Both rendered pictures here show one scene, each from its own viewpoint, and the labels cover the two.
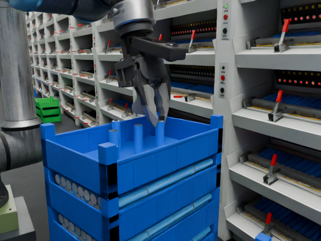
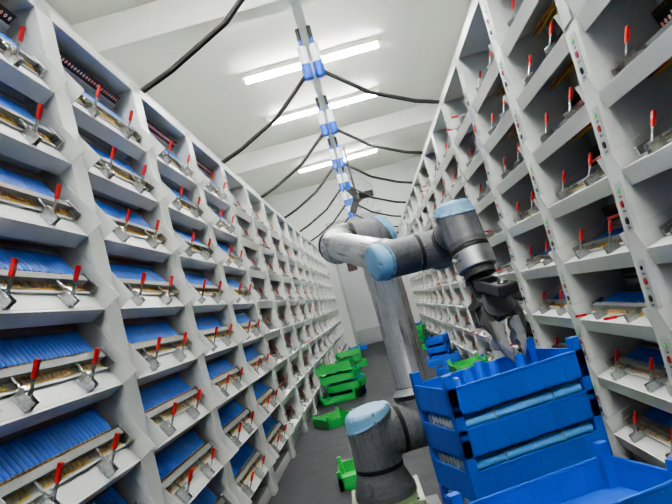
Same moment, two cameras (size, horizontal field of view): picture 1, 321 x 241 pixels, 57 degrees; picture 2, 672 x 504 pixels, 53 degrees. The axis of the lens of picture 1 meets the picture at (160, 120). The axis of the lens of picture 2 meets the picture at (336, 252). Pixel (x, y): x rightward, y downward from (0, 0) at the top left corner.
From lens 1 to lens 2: 0.92 m
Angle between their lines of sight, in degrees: 36
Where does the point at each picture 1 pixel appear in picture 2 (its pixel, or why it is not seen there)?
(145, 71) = (490, 308)
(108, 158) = (446, 385)
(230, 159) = not seen: outside the picture
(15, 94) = (401, 356)
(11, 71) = (392, 330)
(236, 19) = (632, 205)
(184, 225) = (553, 452)
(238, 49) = (648, 241)
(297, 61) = not seen: outside the picture
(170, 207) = (526, 431)
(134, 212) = (483, 430)
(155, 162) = (494, 388)
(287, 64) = not seen: outside the picture
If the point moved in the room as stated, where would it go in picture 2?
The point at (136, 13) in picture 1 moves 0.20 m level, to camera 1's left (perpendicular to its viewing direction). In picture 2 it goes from (471, 260) to (392, 281)
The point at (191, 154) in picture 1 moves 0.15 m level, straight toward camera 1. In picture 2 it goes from (539, 379) to (507, 399)
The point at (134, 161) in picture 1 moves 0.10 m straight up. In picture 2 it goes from (472, 387) to (458, 336)
